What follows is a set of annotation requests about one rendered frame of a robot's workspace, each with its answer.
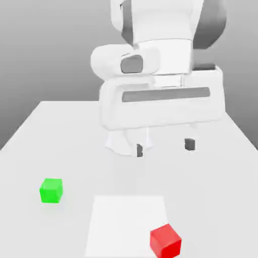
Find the small green cube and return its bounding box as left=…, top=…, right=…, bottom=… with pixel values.
left=39, top=178, right=63, bottom=204

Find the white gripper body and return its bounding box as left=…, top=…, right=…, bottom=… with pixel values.
left=98, top=63, right=226, bottom=131

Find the small red cube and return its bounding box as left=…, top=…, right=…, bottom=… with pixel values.
left=150, top=223, right=182, bottom=258

